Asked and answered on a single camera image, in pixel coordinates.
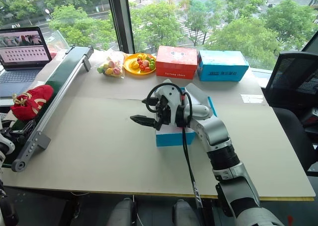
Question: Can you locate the dark window frame post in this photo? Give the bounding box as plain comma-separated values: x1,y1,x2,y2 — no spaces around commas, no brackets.
105,0,136,54

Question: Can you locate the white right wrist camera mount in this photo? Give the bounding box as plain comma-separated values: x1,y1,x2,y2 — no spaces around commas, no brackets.
155,83,186,127

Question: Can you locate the clear bag with red item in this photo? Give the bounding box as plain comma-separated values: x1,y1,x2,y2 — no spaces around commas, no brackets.
45,29,71,61

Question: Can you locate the green conveyor belt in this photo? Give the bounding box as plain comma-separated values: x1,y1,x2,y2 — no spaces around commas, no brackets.
11,45,94,172

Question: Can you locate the red drawstring pouch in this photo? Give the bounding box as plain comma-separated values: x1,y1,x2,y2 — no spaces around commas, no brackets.
10,84,55,121

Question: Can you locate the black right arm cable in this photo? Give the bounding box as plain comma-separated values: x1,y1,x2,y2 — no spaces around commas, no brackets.
145,83,204,209

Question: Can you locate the black mesh office chair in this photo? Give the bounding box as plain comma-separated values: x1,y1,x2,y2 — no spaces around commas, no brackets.
262,50,318,177

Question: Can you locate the open blue shoebox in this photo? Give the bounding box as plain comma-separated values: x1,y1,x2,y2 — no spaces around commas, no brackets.
156,78,218,148

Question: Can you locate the clear bag of toys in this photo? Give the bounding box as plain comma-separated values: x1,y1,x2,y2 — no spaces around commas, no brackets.
96,50,125,78

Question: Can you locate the grey laptop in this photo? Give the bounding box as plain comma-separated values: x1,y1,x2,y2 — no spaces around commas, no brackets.
0,26,53,99

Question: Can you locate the yellow plastic plate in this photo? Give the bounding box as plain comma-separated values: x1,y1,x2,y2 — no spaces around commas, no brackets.
123,53,157,75

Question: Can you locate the closed blue shoebox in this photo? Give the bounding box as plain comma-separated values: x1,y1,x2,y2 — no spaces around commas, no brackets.
197,49,250,82

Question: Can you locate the closed red shoebox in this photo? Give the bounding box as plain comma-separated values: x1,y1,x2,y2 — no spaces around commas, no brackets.
156,45,198,78

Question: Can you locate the grey rounded shape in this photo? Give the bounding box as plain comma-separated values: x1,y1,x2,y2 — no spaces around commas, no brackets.
107,197,136,226
172,199,201,226

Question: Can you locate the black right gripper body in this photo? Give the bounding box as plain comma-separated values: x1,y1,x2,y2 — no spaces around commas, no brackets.
154,94,172,131

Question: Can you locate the clear tape patch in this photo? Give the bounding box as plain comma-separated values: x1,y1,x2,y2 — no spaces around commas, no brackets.
239,93,263,104

